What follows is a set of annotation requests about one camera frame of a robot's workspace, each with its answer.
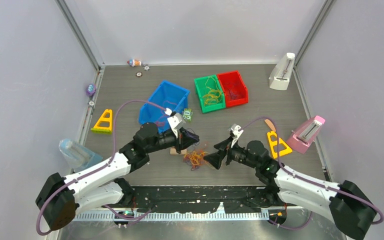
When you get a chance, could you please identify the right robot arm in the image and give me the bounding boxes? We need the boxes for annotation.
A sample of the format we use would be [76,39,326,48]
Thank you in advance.
[204,137,376,240]

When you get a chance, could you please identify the clear plastic bottle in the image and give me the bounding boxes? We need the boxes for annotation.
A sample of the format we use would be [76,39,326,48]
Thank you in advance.
[58,138,103,173]

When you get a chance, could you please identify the coloured strings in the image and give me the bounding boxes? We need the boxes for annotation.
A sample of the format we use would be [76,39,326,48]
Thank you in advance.
[182,129,213,171]

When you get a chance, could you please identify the yellow triangle toy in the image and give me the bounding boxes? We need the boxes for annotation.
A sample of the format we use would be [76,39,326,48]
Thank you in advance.
[90,109,113,134]
[266,131,293,159]

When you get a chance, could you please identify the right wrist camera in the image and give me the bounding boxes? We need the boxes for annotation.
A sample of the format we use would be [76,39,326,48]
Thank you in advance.
[230,124,244,148]

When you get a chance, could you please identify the red plastic bin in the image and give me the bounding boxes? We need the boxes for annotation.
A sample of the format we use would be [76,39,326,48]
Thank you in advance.
[216,70,249,108]

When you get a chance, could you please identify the yellow triangle toy right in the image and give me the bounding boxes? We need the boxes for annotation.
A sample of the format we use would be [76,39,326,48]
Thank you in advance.
[266,131,293,159]

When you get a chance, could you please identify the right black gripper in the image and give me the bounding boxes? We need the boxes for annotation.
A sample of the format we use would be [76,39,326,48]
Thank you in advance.
[204,135,260,170]

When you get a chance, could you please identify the wooden block centre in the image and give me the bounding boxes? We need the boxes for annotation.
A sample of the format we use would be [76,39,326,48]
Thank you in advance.
[169,148,187,155]

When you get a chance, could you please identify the blue plastic bin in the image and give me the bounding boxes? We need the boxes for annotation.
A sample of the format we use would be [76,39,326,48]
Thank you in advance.
[138,80,190,133]

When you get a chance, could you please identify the wooden block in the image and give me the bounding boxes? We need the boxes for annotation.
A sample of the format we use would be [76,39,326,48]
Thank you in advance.
[264,119,277,132]
[169,148,187,155]

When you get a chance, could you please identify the wooden block right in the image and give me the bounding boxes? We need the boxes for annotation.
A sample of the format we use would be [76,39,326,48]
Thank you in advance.
[264,119,277,132]

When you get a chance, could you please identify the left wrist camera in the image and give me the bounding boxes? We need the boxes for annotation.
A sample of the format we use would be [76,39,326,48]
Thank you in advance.
[164,108,186,139]

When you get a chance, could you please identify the purple string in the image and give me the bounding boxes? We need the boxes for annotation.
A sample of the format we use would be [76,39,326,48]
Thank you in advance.
[225,77,244,102]

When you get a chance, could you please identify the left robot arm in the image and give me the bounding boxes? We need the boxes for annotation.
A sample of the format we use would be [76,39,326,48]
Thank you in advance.
[35,122,200,236]

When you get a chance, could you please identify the green owl tile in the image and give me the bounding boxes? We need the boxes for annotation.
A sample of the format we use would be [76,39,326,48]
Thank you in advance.
[182,108,193,122]

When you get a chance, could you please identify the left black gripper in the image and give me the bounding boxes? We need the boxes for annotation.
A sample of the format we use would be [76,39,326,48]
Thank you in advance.
[146,127,199,154]

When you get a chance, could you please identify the pink metronome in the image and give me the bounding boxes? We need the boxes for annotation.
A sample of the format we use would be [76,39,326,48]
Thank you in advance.
[286,115,326,154]

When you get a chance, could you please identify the green plastic bin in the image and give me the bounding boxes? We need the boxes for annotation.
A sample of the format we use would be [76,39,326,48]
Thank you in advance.
[194,74,226,114]

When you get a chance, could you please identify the yellow orange string bundle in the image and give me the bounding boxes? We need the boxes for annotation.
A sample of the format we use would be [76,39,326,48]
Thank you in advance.
[201,76,224,107]

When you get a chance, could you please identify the yellow triangle toy left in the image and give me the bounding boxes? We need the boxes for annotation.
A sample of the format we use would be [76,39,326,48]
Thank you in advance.
[90,109,113,134]

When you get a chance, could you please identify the purple round toy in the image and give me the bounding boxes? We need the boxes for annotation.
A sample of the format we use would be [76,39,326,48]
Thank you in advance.
[86,83,97,97]

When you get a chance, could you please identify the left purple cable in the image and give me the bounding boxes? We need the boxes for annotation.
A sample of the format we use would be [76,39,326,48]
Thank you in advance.
[35,99,173,236]

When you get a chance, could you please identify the white metronome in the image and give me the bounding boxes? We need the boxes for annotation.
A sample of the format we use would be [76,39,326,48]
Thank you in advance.
[269,52,296,91]

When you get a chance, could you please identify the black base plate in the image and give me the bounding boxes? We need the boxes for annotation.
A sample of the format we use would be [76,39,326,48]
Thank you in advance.
[108,186,286,214]

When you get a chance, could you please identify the small figurine toy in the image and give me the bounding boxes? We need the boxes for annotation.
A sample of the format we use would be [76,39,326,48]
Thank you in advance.
[126,59,142,67]

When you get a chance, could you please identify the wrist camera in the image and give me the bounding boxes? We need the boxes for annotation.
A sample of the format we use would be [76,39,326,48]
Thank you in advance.
[230,124,244,148]
[164,108,186,139]

